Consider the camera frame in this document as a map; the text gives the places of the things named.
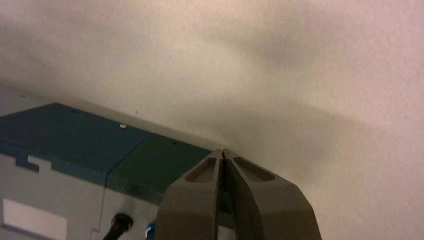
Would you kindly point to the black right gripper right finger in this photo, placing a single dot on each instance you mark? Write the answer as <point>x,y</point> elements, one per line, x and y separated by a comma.
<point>268,208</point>

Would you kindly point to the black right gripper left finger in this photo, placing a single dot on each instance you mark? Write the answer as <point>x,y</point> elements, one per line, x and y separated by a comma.
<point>192,205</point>

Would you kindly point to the grey box with blue lid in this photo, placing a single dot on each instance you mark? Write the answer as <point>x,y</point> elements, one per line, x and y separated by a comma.
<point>73,142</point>

